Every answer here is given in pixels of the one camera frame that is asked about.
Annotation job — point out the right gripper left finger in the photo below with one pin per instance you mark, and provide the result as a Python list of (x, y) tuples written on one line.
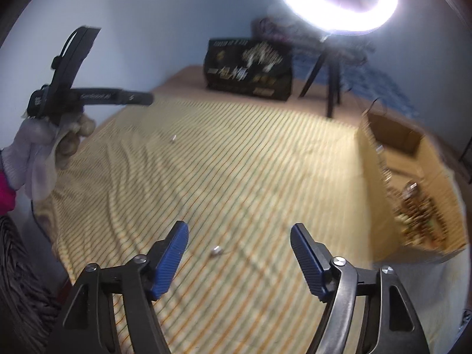
[(86, 323)]

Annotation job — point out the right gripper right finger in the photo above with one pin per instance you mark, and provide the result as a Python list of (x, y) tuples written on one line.
[(390, 323)]

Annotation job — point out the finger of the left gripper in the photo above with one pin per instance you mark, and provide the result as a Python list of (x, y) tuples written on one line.
[(112, 97)]

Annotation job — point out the pink sleeve left forearm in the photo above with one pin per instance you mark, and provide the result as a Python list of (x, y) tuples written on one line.
[(7, 196)]

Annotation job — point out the left gloved hand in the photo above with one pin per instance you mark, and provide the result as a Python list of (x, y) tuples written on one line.
[(40, 149)]

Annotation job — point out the cardboard box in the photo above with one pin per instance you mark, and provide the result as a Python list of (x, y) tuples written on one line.
[(417, 212)]

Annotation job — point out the striped yellow cloth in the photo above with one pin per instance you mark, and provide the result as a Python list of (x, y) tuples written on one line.
[(240, 176)]

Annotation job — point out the black snack bag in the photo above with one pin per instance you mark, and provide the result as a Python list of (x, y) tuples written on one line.
[(251, 67)]

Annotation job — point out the folded floral quilt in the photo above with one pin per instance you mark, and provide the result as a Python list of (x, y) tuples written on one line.
[(307, 40)]

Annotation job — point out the blue checked bed sheet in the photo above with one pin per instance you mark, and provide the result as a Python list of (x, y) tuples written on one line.
[(360, 78)]

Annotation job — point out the ring light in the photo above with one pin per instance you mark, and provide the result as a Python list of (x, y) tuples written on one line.
[(333, 17)]

